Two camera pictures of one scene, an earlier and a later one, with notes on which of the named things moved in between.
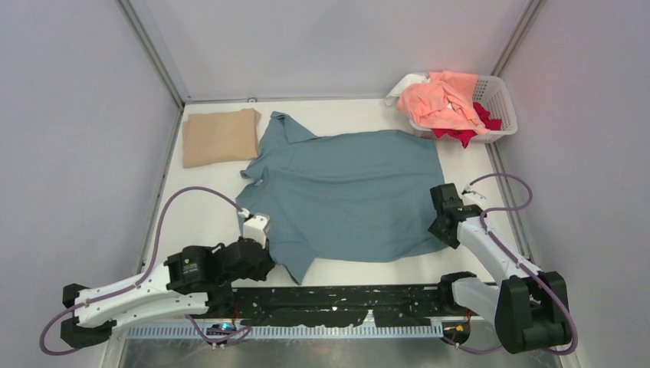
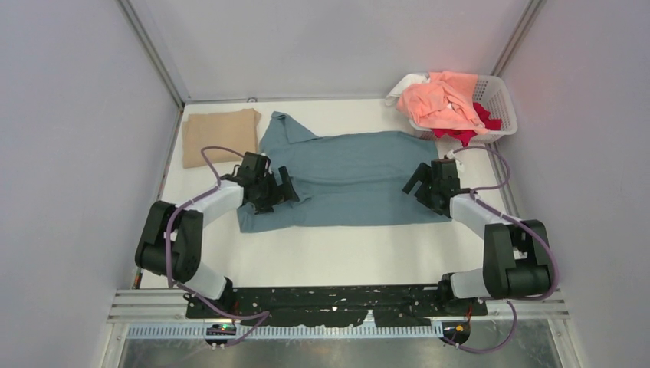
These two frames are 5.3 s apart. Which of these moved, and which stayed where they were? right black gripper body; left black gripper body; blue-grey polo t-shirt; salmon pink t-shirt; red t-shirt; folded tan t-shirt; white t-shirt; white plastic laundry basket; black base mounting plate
Moved: blue-grey polo t-shirt; left black gripper body; right black gripper body
Stayed: folded tan t-shirt; black base mounting plate; white t-shirt; salmon pink t-shirt; red t-shirt; white plastic laundry basket
